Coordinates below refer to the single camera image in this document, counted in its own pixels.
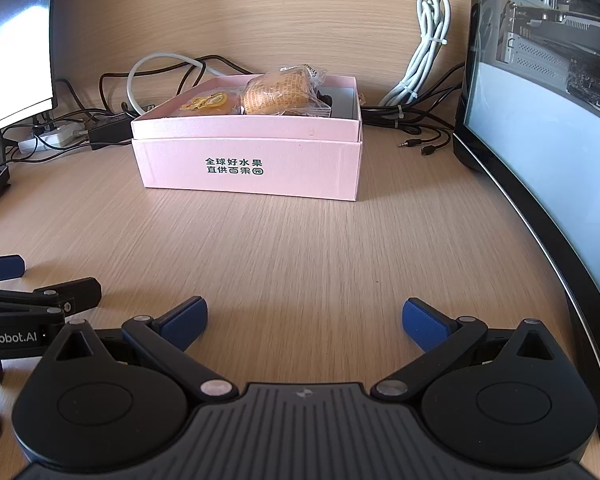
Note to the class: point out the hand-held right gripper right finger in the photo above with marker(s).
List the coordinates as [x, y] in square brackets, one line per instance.
[422, 325]

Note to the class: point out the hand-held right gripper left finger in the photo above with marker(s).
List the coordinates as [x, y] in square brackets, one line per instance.
[185, 322]

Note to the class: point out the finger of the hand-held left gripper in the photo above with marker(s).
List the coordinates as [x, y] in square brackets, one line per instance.
[75, 292]
[2, 267]

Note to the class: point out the pink cardboard box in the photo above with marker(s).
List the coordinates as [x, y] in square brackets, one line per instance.
[250, 170]

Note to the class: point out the large packaged bread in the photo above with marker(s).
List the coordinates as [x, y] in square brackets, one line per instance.
[275, 92]

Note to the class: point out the white power strip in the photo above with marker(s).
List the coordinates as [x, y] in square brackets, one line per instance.
[55, 136]

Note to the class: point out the black power adapter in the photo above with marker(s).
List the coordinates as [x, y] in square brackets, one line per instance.
[110, 132]

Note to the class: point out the black computer monitor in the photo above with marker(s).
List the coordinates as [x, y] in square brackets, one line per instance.
[15, 35]

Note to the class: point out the black plush toy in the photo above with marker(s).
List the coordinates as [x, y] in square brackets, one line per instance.
[325, 97]

